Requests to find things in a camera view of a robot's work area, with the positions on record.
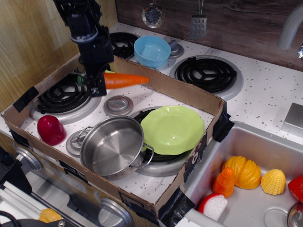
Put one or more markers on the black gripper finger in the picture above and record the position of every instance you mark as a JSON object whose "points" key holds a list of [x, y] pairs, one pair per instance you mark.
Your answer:
{"points": [[96, 85]]}

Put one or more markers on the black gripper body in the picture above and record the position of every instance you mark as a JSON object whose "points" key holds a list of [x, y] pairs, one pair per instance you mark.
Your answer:
{"points": [[95, 48]]}

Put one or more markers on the orange toy carrot green stem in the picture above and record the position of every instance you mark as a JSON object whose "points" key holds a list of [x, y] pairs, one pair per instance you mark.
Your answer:
{"points": [[118, 80]]}

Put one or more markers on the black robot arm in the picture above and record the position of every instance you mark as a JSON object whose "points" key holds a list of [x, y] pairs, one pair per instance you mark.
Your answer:
{"points": [[79, 12]]}

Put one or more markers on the light green plastic plate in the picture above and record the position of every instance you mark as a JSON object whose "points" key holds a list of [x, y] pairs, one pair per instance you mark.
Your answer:
{"points": [[172, 130]]}

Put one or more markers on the small orange toy carrot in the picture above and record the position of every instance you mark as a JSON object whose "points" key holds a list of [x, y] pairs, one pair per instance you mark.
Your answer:
{"points": [[225, 182]]}

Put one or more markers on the silver centre stove knob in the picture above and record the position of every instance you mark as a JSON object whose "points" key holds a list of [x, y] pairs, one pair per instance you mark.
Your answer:
{"points": [[118, 105]]}

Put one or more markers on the silver stove knob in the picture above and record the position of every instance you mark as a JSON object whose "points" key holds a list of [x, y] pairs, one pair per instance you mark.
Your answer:
{"points": [[118, 105], [74, 142], [177, 50]]}

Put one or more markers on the black back left burner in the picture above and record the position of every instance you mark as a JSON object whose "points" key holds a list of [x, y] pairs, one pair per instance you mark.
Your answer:
{"points": [[123, 44]]}

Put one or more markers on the black burner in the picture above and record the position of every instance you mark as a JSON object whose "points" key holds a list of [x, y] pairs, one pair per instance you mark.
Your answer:
{"points": [[123, 44], [160, 165], [211, 73], [68, 100]]}

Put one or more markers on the black front left burner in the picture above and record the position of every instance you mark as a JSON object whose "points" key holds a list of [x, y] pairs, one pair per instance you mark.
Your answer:
{"points": [[68, 100]]}

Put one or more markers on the light blue plastic bowl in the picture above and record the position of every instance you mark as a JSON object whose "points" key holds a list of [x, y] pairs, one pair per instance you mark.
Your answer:
{"points": [[151, 51]]}

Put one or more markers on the silver front stove knob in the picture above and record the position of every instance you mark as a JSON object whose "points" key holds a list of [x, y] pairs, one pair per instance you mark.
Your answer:
{"points": [[74, 142]]}

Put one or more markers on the dark red toy vegetable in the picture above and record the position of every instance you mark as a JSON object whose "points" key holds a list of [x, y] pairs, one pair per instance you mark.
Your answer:
{"points": [[50, 130]]}

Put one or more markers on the stainless steel pot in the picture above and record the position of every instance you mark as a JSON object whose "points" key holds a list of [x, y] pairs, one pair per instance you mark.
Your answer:
{"points": [[115, 148]]}

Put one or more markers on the hanging silver slotted ladle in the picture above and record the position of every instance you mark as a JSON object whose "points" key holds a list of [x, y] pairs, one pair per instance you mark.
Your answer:
{"points": [[153, 15]]}

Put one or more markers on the silver back stove knob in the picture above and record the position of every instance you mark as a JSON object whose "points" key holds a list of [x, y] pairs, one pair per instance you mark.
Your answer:
{"points": [[177, 50]]}

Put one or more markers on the brown cardboard fence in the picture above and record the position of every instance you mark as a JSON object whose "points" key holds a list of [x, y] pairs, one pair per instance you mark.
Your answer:
{"points": [[173, 89]]}

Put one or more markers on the black front right burner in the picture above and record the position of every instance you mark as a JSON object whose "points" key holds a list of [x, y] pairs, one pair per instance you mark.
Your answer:
{"points": [[160, 165]]}

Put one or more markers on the silver oven front dial left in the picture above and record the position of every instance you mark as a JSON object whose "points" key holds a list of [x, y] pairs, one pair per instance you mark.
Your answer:
{"points": [[28, 161]]}

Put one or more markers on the silver oven dial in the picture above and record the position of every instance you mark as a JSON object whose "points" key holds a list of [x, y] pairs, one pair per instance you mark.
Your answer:
{"points": [[111, 214], [28, 161]]}

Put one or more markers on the hanging silver slotted spatula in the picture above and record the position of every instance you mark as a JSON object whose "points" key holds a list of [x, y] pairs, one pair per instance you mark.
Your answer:
{"points": [[198, 23]]}

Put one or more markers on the black back right burner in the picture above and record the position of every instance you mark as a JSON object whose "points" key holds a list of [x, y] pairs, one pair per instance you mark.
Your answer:
{"points": [[211, 73]]}

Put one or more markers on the black clamp left edge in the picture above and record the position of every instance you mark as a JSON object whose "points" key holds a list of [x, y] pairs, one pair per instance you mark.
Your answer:
{"points": [[11, 171]]}

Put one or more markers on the silver oven front dial right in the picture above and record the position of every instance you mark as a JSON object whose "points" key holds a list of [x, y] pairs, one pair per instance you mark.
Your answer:
{"points": [[111, 214]]}

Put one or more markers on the yellow object bottom left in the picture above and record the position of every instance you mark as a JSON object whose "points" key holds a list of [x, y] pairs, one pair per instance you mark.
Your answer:
{"points": [[49, 215]]}

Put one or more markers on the red white toy slice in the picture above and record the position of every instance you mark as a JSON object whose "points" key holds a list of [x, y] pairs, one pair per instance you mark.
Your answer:
{"points": [[213, 206]]}

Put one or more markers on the orange yellow toy pumpkin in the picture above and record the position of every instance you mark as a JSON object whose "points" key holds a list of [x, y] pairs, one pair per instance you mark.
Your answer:
{"points": [[247, 173]]}

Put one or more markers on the grey sink faucet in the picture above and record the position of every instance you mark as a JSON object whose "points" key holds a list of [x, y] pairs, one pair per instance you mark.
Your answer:
{"points": [[290, 28]]}

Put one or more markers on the silver metal sink basin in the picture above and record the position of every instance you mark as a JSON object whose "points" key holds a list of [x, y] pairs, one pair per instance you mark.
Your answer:
{"points": [[245, 208]]}

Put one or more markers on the silver square faucet base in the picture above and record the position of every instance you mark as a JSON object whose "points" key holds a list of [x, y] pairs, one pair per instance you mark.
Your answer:
{"points": [[293, 122]]}

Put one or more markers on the yellow toy corn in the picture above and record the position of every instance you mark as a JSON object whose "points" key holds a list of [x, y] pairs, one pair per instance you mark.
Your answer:
{"points": [[273, 182]]}

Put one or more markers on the silver sink drain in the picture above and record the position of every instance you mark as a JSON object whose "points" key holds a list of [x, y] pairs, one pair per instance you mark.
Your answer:
{"points": [[275, 218]]}

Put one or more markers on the red toy pepper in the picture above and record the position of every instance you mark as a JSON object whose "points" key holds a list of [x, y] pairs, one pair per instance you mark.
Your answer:
{"points": [[296, 188]]}

